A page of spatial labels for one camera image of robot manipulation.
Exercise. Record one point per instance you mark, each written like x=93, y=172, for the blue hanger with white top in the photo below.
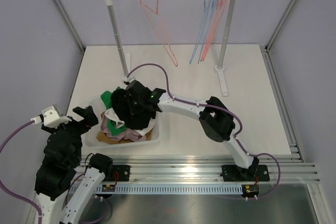
x=200, y=31

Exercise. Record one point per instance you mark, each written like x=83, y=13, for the green tank top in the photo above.
x=106, y=99

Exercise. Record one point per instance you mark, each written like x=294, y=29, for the blue hanger with mauve top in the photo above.
x=212, y=6

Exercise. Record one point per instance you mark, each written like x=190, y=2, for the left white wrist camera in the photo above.
x=51, y=117

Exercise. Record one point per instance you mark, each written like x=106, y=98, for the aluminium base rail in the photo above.
x=206, y=169

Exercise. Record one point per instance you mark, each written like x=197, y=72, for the left aluminium frame post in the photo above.
x=68, y=23

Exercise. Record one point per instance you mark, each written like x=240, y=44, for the black tank top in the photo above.
x=129, y=110

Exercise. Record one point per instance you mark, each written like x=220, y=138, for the brown tank top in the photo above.
x=102, y=137

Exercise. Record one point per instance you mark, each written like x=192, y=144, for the aluminium frame post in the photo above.
x=281, y=24
x=68, y=23

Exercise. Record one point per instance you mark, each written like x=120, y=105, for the pink hanger with brown top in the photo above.
x=216, y=19

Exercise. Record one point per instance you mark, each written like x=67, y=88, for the white slotted cable duct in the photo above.
x=174, y=189

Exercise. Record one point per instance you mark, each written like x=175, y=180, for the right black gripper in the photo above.
x=134, y=111

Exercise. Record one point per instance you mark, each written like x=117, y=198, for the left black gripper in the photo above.
x=89, y=117

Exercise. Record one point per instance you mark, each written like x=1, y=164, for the white plastic laundry basket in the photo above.
x=90, y=138

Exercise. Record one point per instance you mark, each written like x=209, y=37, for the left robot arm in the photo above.
x=62, y=155

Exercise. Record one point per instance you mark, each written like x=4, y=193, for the right aluminium frame post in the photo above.
x=281, y=24

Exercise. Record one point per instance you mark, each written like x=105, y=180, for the white metal clothes rack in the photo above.
x=219, y=68

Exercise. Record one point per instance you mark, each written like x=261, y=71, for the mauve tank top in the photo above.
x=104, y=129

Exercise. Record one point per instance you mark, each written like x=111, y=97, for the white tank top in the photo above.
x=116, y=126

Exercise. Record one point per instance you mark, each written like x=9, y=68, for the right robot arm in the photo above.
x=216, y=121

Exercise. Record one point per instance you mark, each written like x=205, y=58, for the pink hanger with black top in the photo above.
x=158, y=26

